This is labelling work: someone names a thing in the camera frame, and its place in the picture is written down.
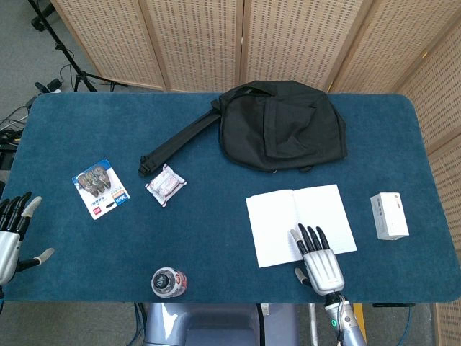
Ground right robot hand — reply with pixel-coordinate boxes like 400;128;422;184
290;223;345;297

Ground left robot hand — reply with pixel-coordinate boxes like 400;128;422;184
0;191;55;288

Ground white notebook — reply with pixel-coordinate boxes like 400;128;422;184
246;184;358;269

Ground white cardboard box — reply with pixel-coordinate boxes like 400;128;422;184
370;192;411;241

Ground blister card pack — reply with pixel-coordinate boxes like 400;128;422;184
71;156;131;221

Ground blue carpet table mat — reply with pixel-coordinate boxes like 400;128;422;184
3;92;457;304

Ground grey robot torso base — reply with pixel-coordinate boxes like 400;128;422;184
143;302;300;346

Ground black sling bag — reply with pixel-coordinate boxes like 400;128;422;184
138;81;349;177

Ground clear drink bottle black cap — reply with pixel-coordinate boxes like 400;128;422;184
151;266;189;298

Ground black power adapter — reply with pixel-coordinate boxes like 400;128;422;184
35;79;62;94

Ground white red snack packet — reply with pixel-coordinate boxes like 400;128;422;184
145;163;188;208

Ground black tripod stand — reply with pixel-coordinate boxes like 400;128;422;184
27;0;118;94

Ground wooden rattan folding screen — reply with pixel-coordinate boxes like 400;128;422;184
50;0;461;346

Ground black floor cables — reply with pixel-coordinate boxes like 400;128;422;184
0;104;33;170

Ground blue cable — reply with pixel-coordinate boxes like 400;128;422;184
134;302;148;346

